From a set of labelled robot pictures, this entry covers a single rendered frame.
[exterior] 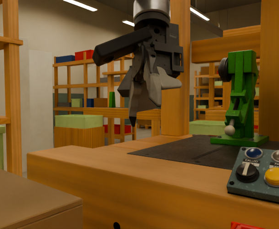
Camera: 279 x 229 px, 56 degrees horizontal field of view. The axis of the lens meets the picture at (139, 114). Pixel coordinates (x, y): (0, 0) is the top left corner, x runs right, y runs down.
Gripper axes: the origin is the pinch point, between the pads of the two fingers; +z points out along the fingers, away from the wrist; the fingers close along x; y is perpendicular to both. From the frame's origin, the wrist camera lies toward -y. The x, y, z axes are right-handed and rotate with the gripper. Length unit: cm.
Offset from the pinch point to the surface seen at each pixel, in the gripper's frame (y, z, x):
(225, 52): 45, -40, 36
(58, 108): -29, -190, 666
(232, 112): 31.5, -8.7, 16.1
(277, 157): 14.9, 7.7, -14.8
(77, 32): 6, -491, 767
